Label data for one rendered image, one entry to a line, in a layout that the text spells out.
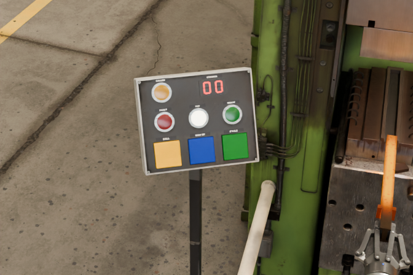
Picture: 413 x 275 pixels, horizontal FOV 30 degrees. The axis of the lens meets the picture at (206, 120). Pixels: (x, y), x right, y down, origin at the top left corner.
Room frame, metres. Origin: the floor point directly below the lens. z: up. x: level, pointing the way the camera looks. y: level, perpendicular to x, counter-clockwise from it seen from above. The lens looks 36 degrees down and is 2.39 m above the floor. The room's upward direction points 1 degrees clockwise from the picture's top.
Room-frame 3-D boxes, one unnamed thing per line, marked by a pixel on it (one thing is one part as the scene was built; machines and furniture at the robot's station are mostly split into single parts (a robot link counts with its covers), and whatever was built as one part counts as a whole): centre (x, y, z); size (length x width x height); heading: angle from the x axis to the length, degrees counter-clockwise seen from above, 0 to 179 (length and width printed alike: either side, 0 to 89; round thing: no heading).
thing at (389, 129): (2.04, -0.60, 0.99); 0.42 x 0.05 x 0.01; 167
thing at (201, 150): (1.77, 0.01, 1.01); 0.07 x 0.05 x 0.07; 102
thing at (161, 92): (1.83, 0.13, 1.16); 0.05 x 0.03 x 0.04; 77
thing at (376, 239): (1.33, -0.41, 1.06); 0.11 x 0.01 x 0.04; 171
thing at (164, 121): (1.79, 0.12, 1.09); 0.05 x 0.03 x 0.04; 77
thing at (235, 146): (1.79, -0.08, 1.01); 0.07 x 0.05 x 0.07; 102
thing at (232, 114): (1.83, -0.08, 1.09); 0.05 x 0.03 x 0.04; 77
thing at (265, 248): (2.04, -0.20, 0.36); 0.09 x 0.07 x 0.12; 77
